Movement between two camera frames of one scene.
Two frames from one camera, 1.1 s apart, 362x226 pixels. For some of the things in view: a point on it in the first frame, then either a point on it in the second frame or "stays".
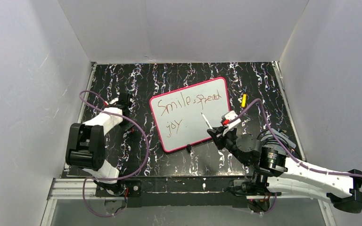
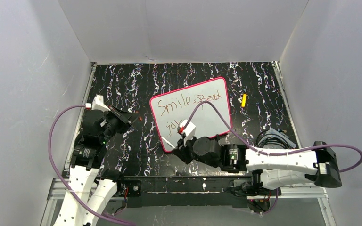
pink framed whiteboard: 178,116 stays
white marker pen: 207,121 to 168,142
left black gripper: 126,101 to 118,114
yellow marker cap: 243,100 stays
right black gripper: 219,136 to 184,147
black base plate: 175,191 stays
